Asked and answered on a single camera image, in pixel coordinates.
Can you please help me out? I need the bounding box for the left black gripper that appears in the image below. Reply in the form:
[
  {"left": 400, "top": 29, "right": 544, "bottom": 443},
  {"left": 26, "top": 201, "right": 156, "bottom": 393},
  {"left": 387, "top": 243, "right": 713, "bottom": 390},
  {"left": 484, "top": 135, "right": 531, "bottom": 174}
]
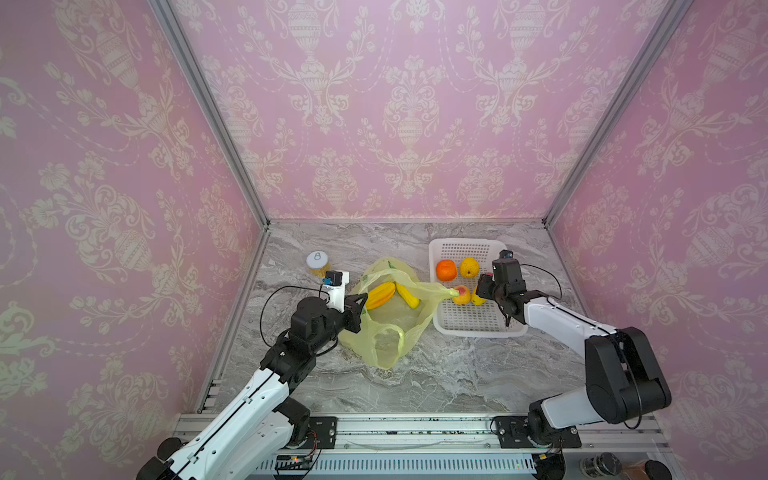
[{"left": 309, "top": 292, "right": 370, "bottom": 356}]

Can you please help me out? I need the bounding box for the yellow lemon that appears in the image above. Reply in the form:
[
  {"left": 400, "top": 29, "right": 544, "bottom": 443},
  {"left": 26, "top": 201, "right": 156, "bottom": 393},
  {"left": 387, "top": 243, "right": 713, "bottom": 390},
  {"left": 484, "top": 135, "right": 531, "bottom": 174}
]
[
  {"left": 460, "top": 257, "right": 481, "bottom": 278},
  {"left": 471, "top": 290, "right": 487, "bottom": 306}
]

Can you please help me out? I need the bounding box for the peach fruit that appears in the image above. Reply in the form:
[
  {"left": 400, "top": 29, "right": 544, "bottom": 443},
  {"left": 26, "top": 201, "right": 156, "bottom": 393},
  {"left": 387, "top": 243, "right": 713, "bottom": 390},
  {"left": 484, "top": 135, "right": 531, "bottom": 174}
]
[{"left": 452, "top": 285, "right": 473, "bottom": 305}]

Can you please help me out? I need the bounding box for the white plastic basket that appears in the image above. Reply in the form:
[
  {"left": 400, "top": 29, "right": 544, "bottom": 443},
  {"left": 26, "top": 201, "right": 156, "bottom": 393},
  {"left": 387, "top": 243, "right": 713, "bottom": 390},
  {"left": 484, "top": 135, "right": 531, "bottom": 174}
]
[{"left": 428, "top": 238, "right": 528, "bottom": 339}]

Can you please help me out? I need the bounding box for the orange fruit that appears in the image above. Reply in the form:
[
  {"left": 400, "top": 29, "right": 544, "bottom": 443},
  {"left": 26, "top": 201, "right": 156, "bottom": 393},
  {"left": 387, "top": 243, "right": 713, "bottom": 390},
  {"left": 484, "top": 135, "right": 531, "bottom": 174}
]
[{"left": 435, "top": 260, "right": 458, "bottom": 282}]

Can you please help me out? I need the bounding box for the yellow-green plastic bag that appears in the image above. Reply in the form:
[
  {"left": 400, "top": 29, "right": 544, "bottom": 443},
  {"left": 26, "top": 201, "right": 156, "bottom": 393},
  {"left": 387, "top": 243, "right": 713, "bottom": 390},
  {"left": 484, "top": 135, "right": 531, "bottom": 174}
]
[{"left": 340, "top": 257, "right": 456, "bottom": 370}]

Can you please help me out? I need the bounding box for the yellow banana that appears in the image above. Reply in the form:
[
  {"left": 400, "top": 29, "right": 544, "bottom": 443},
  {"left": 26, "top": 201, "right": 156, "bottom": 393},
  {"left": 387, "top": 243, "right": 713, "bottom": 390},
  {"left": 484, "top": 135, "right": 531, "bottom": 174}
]
[{"left": 365, "top": 282, "right": 397, "bottom": 310}]

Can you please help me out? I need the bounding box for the small yellow fruit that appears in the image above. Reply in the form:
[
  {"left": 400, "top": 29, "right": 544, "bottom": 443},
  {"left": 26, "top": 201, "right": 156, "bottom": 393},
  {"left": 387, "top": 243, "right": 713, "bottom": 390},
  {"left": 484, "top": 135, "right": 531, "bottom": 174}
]
[{"left": 395, "top": 283, "right": 421, "bottom": 310}]

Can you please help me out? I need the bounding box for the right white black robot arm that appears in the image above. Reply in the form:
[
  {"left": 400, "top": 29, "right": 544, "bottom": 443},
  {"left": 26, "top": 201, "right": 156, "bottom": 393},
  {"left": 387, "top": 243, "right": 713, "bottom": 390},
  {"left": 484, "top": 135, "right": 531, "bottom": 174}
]
[{"left": 477, "top": 250, "right": 672, "bottom": 447}]

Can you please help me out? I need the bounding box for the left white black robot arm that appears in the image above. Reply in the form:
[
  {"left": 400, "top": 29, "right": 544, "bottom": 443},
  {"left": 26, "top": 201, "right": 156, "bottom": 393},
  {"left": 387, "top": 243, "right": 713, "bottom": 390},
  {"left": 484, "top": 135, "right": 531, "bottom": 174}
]
[{"left": 136, "top": 288, "right": 368, "bottom": 479}]

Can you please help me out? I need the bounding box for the glass jar metal lid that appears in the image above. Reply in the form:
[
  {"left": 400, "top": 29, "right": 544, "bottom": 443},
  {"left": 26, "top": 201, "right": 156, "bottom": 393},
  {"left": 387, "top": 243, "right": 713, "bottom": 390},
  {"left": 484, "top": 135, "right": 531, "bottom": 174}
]
[{"left": 579, "top": 452, "right": 623, "bottom": 479}]

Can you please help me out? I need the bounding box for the dark round lid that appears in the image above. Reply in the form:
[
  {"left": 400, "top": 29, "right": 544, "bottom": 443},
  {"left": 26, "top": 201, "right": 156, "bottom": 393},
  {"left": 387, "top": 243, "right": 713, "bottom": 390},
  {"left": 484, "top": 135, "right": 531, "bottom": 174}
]
[{"left": 642, "top": 460, "right": 673, "bottom": 480}]

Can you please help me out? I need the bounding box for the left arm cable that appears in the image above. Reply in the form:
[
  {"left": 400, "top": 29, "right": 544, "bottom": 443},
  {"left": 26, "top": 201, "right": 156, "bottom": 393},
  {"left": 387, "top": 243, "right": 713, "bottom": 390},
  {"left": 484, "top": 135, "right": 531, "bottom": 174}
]
[{"left": 259, "top": 284, "right": 340, "bottom": 358}]

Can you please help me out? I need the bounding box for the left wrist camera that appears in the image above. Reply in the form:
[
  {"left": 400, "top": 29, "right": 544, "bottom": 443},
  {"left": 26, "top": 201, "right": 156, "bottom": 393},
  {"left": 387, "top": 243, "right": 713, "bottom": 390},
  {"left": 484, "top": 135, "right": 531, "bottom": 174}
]
[{"left": 323, "top": 270, "right": 349, "bottom": 313}]

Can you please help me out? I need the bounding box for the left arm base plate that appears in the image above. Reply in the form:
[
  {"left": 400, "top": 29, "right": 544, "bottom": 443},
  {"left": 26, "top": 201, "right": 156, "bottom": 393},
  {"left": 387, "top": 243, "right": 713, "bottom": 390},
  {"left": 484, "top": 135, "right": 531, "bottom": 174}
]
[{"left": 274, "top": 397, "right": 339, "bottom": 449}]

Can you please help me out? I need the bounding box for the aluminium mounting rail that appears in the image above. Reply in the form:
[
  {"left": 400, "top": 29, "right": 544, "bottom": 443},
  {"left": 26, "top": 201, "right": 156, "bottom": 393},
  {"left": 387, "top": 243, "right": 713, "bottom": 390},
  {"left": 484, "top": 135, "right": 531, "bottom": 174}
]
[{"left": 175, "top": 413, "right": 685, "bottom": 479}]

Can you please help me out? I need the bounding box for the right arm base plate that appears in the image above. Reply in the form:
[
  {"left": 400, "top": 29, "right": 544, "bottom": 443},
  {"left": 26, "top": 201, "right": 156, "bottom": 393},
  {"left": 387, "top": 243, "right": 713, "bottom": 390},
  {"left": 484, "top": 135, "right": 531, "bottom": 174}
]
[{"left": 490, "top": 415, "right": 582, "bottom": 450}]

